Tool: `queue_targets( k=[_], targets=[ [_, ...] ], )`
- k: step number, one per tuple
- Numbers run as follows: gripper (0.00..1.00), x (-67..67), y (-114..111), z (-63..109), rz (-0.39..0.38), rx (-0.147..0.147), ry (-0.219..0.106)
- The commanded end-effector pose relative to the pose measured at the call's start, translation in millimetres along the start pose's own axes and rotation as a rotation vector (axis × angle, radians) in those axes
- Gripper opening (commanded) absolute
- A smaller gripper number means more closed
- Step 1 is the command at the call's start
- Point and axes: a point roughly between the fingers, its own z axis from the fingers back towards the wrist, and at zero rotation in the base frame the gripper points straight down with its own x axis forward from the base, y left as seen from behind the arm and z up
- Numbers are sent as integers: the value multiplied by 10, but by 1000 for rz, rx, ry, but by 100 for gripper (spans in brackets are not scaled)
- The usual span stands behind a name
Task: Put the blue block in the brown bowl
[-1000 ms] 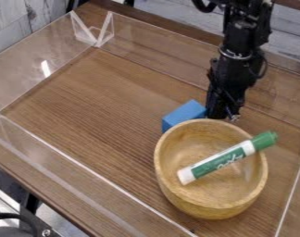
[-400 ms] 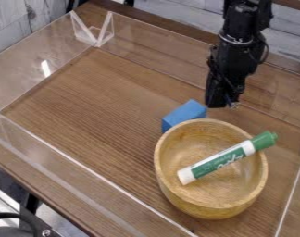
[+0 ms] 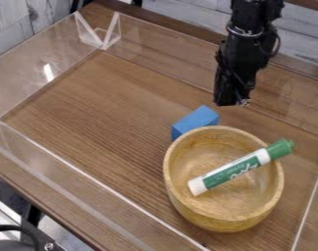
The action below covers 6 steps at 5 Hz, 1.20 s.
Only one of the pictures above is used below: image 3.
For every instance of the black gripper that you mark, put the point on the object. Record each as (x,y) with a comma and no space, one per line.
(243,56)

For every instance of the blue foam block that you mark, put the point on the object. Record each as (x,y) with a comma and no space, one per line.
(201,117)

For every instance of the light wooden bowl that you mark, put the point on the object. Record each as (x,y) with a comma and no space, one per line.
(223,183)

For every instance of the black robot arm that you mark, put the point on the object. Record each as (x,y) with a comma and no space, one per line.
(252,16)

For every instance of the green and white marker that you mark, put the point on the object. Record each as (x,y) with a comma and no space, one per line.
(241,166)

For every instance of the clear acrylic tray wall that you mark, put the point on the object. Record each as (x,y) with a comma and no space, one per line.
(92,91)

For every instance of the black metal bracket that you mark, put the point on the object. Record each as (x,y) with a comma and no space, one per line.
(48,244)

